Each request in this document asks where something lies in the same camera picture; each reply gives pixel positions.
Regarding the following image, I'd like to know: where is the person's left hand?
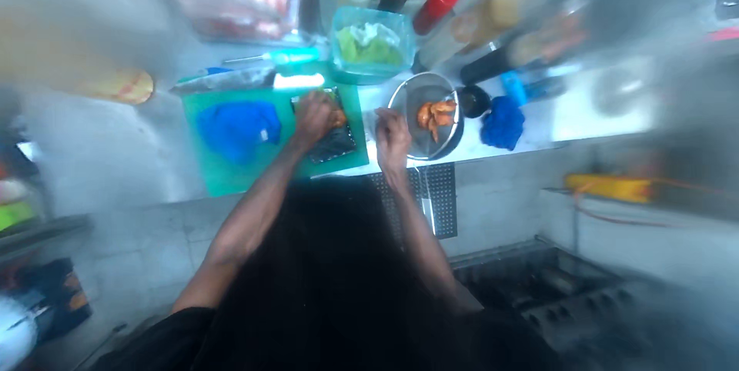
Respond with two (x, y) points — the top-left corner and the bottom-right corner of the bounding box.
(295, 90), (340, 145)

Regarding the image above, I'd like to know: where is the person's right hand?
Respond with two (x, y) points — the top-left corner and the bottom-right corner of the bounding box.
(374, 107), (412, 174)

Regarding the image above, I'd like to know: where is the person's right forearm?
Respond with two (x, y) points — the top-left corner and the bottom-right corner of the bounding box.
(385, 165), (483, 314)

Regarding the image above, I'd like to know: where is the person's left forearm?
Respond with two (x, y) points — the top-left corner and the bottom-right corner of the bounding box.
(172, 132), (315, 315)

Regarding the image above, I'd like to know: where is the round metal-rimmed bowl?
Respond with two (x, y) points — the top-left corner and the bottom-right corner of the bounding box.
(387, 72), (465, 162)

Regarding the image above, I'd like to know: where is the pile of orange fried food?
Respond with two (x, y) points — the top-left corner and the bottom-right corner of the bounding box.
(417, 100), (457, 143)

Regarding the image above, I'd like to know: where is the black rectangular sheet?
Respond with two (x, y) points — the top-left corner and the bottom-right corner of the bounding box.
(290, 86), (358, 164)

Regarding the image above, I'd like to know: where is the clear teal plastic container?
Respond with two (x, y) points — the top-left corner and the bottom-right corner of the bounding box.
(330, 6), (416, 85)

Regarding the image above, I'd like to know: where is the pile of green leaves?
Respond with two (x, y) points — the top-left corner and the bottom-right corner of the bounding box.
(336, 23), (404, 67)

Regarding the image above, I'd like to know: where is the metal tray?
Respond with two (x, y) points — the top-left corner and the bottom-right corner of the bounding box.
(193, 0), (319, 45)

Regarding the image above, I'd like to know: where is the small round black bowl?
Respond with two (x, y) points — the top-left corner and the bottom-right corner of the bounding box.
(456, 85), (492, 119)

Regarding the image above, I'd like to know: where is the crumpled blue cloth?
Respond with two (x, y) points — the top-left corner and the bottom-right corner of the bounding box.
(197, 100), (283, 164)

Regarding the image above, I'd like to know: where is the wide-bladed knife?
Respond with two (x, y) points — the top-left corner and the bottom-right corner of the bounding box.
(171, 66), (277, 96)

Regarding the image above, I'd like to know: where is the clear bottle with pale sauce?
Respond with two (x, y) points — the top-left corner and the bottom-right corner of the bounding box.
(413, 11), (481, 72)

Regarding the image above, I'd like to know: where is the black perforated panel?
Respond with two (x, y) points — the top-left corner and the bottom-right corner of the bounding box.
(369, 161), (458, 252)

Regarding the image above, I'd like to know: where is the black-based bottle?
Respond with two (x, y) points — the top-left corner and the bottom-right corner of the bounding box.
(460, 30), (543, 87)

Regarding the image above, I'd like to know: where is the green cutting board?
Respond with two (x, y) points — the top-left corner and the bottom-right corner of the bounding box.
(181, 62), (370, 198)

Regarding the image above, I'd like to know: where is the dark blue bunched cloth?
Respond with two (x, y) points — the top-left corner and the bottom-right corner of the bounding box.
(480, 95), (527, 152)

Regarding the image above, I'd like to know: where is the red squeeze bottle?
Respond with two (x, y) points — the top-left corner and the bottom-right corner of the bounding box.
(412, 0), (466, 36)

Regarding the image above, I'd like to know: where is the bright blue plastic piece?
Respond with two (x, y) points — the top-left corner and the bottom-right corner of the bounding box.
(500, 70), (529, 108)

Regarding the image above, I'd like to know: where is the tan squeeze bottle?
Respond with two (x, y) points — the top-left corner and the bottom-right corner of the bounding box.
(460, 0), (523, 54)

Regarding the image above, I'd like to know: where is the person's body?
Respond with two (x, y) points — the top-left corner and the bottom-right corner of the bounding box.
(87, 176), (563, 371)

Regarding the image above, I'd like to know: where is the yellow cylindrical container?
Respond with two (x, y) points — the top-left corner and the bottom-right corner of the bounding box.
(72, 66), (155, 106)

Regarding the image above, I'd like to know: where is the white work counter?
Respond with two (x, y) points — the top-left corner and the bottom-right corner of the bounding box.
(22, 25), (665, 219)

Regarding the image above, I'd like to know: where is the yellow tool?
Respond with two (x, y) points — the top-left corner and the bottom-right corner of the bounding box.
(565, 174), (654, 204)

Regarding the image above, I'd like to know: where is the black stove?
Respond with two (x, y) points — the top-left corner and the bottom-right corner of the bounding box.
(450, 236), (665, 349)

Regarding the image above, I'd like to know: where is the bright green object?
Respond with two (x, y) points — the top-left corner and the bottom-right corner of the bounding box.
(0, 201), (36, 232)

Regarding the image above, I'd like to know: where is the round white object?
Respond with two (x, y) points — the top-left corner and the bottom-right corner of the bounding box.
(0, 295), (39, 371)

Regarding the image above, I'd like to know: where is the turquoise-handled tool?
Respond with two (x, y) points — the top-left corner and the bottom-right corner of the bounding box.
(222, 47), (320, 66)

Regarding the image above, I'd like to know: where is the orange cable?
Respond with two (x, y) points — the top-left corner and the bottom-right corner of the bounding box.
(573, 177), (722, 229)

